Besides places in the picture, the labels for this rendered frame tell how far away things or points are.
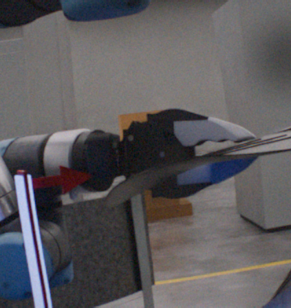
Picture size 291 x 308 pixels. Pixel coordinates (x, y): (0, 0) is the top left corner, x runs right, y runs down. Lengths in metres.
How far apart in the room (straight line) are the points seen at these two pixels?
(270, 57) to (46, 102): 2.60
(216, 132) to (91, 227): 1.93
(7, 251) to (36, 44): 4.25
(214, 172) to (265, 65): 6.07
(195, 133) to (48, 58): 4.20
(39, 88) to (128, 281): 2.37
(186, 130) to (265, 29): 6.10
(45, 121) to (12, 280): 4.19
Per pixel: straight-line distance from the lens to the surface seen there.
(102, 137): 0.76
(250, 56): 6.82
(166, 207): 8.84
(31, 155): 0.91
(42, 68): 4.98
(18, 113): 6.70
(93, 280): 2.71
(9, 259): 0.79
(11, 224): 0.81
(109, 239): 2.76
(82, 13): 0.58
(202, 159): 0.58
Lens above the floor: 1.23
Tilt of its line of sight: 3 degrees down
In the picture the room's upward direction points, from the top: 7 degrees counter-clockwise
